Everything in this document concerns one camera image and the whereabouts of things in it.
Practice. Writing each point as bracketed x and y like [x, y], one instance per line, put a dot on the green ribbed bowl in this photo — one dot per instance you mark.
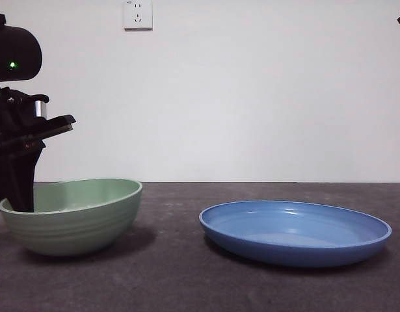
[76, 227]

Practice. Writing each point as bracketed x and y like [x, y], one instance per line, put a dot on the blue round plate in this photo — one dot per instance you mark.
[294, 240]

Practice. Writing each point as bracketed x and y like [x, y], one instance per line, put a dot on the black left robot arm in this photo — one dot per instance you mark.
[14, 48]

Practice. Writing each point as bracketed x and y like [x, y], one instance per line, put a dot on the white wall socket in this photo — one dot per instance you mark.
[138, 16]

